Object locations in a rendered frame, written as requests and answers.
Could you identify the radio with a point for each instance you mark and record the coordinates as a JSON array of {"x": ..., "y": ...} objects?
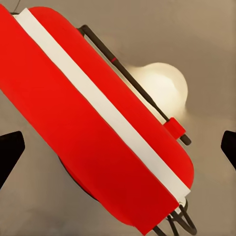
[{"x": 108, "y": 141}]

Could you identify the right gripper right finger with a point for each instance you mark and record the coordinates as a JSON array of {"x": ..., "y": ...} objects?
[{"x": 228, "y": 145}]

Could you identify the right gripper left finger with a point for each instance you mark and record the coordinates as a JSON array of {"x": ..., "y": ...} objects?
[{"x": 12, "y": 146}]

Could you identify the coffee table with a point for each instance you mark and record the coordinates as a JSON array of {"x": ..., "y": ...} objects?
[{"x": 183, "y": 54}]

